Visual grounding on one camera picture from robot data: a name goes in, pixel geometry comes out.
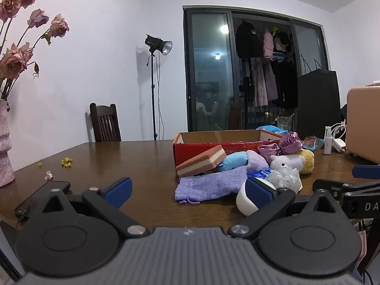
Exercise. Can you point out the pink fallen petal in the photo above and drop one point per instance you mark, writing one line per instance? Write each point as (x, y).
(49, 175)

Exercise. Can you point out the white and yellow alpaca plush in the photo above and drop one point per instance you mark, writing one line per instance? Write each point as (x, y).
(297, 160)

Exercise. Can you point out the blue wet wipes packet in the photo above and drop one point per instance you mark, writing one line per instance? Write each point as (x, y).
(271, 129)

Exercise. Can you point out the brown wooden chair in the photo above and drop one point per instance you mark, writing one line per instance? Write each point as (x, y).
(234, 114)

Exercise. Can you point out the rack of hanging clothes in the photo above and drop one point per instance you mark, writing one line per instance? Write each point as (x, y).
(258, 74)

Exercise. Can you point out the mauve satin scrunchie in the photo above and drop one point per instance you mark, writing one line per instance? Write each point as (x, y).
(267, 150)

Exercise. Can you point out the beige hard case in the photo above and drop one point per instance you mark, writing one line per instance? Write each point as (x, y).
(363, 124)

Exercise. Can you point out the red cardboard box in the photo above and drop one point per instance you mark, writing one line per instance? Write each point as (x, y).
(193, 151)

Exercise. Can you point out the dark wooden chair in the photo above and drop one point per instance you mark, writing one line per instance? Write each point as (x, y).
(104, 124)

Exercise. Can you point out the blue plush toy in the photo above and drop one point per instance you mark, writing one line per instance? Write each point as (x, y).
(234, 160)

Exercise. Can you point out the black smartphone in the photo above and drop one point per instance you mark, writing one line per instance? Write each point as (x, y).
(29, 203)

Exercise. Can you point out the black paper bag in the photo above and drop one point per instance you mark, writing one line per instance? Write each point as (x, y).
(317, 104)

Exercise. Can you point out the teal and pink snack packet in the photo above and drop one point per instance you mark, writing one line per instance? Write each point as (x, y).
(313, 143)

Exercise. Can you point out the purple knit pouch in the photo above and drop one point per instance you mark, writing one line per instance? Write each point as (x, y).
(207, 184)

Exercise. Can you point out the black framed sliding glass door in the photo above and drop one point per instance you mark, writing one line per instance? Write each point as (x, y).
(207, 80)

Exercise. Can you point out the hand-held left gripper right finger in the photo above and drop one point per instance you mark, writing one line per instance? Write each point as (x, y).
(259, 191)

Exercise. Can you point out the white round container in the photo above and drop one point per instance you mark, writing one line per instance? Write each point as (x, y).
(245, 202)

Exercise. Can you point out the pink layered sponge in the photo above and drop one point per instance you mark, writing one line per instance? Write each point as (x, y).
(199, 163)

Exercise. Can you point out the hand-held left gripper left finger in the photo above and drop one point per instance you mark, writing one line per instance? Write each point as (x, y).
(120, 190)

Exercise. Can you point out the clear glass cup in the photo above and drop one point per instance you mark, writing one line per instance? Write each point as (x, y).
(283, 123)

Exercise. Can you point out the studio light on stand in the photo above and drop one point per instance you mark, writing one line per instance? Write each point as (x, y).
(157, 44)

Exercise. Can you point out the clear crinkled plastic bag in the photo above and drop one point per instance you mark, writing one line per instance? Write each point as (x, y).
(286, 179)

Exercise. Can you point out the blue tissue pack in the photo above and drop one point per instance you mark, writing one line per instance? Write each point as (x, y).
(262, 173)

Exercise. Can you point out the dried pink rose bouquet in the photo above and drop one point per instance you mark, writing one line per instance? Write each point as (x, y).
(13, 62)

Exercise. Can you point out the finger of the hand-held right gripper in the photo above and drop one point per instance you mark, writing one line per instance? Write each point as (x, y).
(328, 187)
(366, 171)

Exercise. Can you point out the purple satin scrunchie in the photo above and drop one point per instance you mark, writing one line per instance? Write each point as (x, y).
(289, 142)

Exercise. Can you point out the pink ribbed vase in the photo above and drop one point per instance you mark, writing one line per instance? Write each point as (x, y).
(6, 154)

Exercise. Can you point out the white spray bottle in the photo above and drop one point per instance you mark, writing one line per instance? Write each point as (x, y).
(328, 145)

